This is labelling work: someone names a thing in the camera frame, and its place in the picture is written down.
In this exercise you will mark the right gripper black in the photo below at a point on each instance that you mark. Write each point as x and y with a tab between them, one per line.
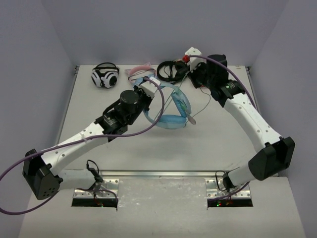
193	75

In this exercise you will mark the pink blue cat-ear headphones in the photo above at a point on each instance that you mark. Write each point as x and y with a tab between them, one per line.
145	69

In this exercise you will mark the metal mounting plate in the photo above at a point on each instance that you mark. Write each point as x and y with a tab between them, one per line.
106	191
215	190

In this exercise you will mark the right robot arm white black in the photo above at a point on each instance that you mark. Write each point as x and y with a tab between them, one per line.
273	151

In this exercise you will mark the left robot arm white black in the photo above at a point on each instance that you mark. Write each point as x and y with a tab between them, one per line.
45	171

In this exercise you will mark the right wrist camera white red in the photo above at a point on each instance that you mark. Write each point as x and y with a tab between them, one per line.
192	57

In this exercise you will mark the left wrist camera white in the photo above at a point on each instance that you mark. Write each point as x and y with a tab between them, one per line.
149	86

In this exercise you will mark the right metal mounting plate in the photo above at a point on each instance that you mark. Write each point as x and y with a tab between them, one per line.
215	190

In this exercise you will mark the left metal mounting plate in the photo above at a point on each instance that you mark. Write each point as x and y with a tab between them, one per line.
106	191

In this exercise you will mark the white black headphones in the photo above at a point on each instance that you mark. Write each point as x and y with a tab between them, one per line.
105	75

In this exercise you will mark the aluminium table edge rail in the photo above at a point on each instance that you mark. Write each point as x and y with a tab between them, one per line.
159	173

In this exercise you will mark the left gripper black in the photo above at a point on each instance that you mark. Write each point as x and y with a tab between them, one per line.
144	98

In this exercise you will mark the black headset with microphone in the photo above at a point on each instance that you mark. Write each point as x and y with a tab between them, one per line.
172	71

